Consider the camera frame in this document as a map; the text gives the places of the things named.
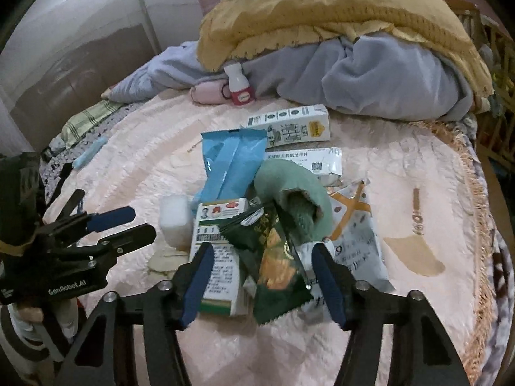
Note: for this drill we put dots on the white milk carton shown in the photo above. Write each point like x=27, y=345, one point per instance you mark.
x=289, y=126

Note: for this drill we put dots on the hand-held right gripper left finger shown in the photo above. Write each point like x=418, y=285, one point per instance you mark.
x=197, y=285

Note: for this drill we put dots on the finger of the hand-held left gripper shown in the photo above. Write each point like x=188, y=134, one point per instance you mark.
x=132, y=238
x=112, y=217

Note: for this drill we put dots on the blue plastic wrapper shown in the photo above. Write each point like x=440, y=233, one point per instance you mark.
x=231, y=161

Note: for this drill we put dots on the beige paper scrap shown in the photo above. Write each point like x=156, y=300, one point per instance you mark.
x=165, y=263

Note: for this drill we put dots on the wooden rack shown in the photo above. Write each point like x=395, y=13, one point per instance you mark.
x=499, y=48

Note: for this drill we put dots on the yellow knitted blanket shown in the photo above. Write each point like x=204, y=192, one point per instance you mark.
x=322, y=4

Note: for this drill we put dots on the grey wardrobe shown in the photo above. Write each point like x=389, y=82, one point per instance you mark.
x=80, y=28

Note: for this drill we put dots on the pink bottle lying down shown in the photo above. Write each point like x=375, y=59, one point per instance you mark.
x=209, y=91

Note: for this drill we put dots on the dark green snack packet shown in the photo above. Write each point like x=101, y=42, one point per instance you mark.
x=277, y=285

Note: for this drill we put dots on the green and white medicine box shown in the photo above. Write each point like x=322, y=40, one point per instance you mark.
x=219, y=261

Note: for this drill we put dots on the pink fringed bedspread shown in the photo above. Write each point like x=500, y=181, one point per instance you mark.
x=422, y=161

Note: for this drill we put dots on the grey patterned bedsheet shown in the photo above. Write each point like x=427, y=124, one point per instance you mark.
x=54, y=173

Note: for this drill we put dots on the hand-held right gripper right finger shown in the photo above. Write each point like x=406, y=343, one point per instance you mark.
x=328, y=285

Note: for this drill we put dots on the white snack bag orange print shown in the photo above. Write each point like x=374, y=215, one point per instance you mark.
x=358, y=241

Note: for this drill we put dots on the light blue tube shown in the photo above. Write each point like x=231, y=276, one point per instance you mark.
x=89, y=152

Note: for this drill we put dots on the green knitted sock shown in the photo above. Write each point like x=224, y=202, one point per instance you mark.
x=281, y=181

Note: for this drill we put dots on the white foam block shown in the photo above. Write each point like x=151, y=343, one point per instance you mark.
x=175, y=217

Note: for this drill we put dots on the green plaid cloth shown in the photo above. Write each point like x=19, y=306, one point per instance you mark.
x=86, y=120

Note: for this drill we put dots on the person's left hand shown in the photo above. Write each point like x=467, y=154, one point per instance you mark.
x=28, y=313

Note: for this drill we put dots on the grey fleece blanket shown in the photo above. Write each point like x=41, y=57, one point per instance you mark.
x=362, y=76

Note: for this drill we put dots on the white bottle with red label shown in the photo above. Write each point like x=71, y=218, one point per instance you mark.
x=240, y=94

